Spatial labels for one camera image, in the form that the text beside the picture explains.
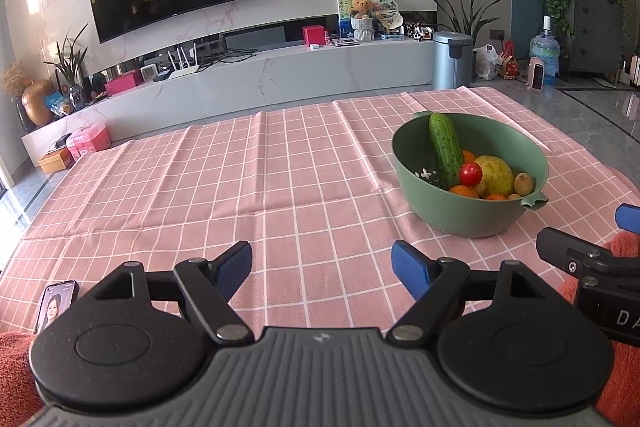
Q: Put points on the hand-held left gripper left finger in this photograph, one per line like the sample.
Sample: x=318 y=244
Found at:
x=235 y=267

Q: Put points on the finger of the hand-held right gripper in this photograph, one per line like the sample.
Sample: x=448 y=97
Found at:
x=565 y=249
x=629 y=217

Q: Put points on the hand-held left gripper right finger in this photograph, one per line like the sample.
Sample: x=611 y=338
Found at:
x=407 y=267

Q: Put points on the green bowl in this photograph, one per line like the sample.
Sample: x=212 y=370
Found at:
x=450 y=217

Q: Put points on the small tan fruit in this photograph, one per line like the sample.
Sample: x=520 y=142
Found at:
x=481 y=189
x=524 y=183
x=515 y=196

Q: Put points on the pink checked cloth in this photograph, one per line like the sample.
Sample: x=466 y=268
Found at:
x=250 y=187

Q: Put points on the yellow lemon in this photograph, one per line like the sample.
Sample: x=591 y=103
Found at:
x=495 y=174

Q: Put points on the red tomato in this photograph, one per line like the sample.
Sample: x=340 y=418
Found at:
x=471 y=174

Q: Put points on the green cucumber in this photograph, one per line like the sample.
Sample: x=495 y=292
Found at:
x=445 y=147

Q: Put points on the small pink heater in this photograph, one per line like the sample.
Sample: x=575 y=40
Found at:
x=537 y=74

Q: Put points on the black smartphone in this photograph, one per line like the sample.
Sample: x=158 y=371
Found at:
x=56 y=307

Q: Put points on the blue water bottle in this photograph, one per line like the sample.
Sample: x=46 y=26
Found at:
x=546 y=49

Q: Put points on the grey drawer cabinet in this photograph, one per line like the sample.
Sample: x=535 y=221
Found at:
x=595 y=32

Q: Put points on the pink storage box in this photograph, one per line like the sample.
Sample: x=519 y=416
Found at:
x=89 y=141

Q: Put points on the white marble tv cabinet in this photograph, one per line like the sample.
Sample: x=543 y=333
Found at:
x=275 y=77

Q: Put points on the red gift bag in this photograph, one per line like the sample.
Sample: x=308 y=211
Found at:
x=510 y=63

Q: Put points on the white plastic bag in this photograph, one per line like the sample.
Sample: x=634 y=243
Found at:
x=486 y=63

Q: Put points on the white router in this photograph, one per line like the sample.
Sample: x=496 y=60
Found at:
x=182 y=71

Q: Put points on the small black box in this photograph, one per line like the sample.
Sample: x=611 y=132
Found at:
x=162 y=76

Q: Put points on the grey pedal trash can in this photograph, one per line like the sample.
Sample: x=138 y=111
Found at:
x=450 y=64

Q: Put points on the orange cardboard box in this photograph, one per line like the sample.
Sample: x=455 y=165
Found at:
x=56 y=162

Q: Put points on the white desk clock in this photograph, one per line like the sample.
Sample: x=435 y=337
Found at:
x=149 y=72

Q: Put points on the magenta flat box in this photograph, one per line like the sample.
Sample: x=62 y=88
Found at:
x=123 y=84

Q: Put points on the black flat case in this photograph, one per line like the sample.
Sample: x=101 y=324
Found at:
x=60 y=142

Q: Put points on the glass jar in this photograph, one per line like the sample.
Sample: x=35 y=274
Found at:
x=77 y=97

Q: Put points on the cow pattern ornament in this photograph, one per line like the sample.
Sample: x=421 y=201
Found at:
x=419 y=32

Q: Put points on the blue snack bag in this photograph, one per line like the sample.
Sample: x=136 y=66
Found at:
x=60 y=103

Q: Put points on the white knitted pot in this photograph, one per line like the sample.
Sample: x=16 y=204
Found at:
x=362 y=29

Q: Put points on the red box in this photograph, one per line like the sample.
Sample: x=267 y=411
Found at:
x=314 y=35

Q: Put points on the person's left leg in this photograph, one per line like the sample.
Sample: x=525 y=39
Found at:
x=15 y=377

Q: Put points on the long-leaf potted plant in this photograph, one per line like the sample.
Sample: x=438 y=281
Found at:
x=465 y=14

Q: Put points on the blue landscape picture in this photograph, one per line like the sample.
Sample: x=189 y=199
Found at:
x=344 y=19

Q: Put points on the brown round vase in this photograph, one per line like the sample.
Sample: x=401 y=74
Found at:
x=39 y=103

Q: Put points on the round printed fan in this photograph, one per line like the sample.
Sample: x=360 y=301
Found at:
x=389 y=12

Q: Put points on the dark tall vase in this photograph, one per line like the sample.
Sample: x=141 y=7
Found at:
x=24 y=117

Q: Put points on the spiky green plant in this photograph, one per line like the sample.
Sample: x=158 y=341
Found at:
x=70 y=62

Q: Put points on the brown teddy bear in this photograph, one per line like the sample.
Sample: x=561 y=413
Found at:
x=361 y=7

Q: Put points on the dried flowers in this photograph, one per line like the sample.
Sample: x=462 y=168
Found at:
x=14 y=79

